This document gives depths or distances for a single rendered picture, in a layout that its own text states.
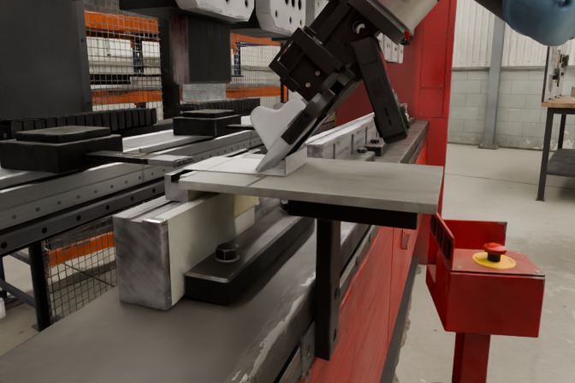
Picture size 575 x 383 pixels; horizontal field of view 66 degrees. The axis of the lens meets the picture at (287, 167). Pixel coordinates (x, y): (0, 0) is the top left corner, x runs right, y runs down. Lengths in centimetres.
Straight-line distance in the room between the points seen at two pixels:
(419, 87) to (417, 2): 218
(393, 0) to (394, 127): 12
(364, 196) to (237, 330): 17
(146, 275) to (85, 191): 29
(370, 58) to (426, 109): 218
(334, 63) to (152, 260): 27
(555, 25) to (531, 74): 746
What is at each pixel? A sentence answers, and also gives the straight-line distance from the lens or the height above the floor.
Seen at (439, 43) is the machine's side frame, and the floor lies 130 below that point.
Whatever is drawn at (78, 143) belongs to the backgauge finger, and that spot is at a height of 102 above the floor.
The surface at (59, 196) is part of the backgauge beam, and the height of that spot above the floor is 94.
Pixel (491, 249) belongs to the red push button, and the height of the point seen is 81.
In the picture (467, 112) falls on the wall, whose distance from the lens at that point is 805.
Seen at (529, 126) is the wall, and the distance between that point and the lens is 790.
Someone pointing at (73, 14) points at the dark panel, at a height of 124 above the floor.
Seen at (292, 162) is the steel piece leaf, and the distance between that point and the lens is 50.
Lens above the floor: 111
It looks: 11 degrees down
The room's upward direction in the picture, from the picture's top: straight up
